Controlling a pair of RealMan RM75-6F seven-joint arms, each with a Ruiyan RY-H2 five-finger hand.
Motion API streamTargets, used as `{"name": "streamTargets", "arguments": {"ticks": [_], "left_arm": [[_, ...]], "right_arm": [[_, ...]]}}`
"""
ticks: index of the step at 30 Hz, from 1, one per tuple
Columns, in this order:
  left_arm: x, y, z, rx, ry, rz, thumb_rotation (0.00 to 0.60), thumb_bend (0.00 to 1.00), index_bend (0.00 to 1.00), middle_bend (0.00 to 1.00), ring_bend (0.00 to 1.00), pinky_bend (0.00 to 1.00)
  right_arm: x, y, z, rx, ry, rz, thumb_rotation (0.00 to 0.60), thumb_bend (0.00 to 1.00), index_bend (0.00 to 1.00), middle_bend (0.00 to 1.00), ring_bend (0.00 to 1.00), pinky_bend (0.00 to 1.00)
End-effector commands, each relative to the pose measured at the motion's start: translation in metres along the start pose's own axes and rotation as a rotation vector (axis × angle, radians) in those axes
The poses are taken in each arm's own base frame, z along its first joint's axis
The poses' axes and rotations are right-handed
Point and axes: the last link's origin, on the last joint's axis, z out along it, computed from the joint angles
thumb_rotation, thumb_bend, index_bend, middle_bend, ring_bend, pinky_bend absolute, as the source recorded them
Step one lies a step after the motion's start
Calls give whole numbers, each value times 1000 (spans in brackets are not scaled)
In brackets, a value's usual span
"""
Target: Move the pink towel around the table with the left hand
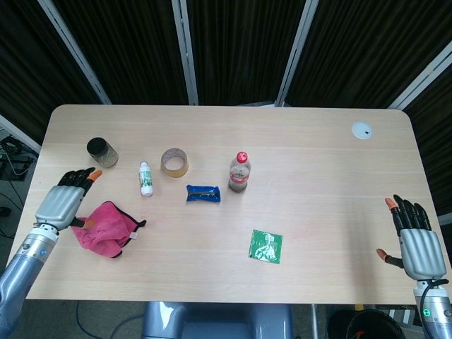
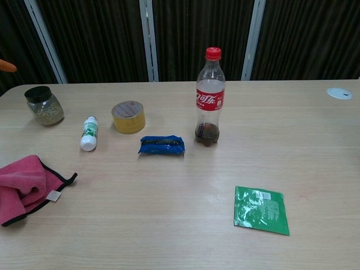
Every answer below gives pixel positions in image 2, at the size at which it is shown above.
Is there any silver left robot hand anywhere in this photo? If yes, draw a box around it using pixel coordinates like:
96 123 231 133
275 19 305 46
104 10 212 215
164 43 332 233
0 58 17 73

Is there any pink cloth with black trim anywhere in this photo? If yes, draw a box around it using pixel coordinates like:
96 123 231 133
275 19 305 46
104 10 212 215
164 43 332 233
0 154 78 227

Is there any blue snack packet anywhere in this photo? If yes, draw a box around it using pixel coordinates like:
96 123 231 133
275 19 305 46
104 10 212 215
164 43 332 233
137 135 186 155

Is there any glass jar with black lid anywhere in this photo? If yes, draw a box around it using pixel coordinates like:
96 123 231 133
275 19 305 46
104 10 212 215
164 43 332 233
24 86 65 127

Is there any small white green-labelled bottle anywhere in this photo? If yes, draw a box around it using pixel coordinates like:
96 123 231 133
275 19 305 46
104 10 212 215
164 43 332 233
80 116 99 152

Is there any yellow tape roll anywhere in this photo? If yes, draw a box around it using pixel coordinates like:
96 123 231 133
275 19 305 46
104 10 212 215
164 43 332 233
111 100 147 134

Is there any cola bottle with red cap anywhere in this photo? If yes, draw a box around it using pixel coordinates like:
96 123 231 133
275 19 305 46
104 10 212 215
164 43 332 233
194 47 227 148

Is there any green foil sachet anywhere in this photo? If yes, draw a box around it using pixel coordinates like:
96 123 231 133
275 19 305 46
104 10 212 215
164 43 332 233
233 186 290 236

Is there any grey metal partition post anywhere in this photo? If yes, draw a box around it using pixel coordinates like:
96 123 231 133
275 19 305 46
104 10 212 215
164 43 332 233
24 0 69 84
241 0 267 82
139 0 160 83

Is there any white round cable grommet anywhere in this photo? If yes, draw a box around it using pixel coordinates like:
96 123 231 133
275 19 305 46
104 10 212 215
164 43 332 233
326 87 353 100

